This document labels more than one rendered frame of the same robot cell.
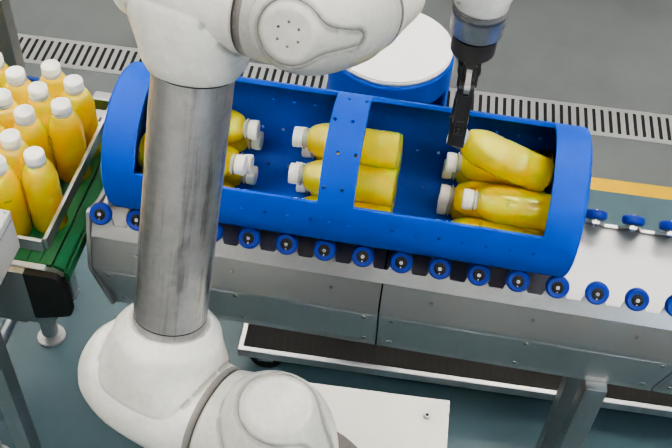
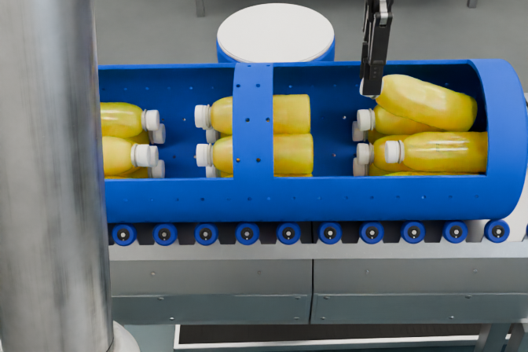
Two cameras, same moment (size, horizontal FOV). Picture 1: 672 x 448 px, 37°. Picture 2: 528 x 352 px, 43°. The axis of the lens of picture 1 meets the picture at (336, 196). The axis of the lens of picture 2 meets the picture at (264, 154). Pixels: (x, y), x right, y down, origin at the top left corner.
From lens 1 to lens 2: 0.71 m
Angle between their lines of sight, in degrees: 6
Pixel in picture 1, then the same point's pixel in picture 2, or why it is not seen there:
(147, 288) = (9, 309)
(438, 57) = (320, 37)
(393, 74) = (282, 56)
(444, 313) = (382, 279)
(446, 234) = (379, 190)
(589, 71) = not seen: hidden behind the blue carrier
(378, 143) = (287, 107)
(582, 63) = not seen: hidden behind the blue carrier
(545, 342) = (489, 291)
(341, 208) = (261, 181)
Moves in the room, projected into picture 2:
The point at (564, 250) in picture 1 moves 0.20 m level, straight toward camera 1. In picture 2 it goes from (511, 186) to (515, 285)
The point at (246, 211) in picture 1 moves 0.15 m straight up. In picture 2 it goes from (156, 203) to (143, 133)
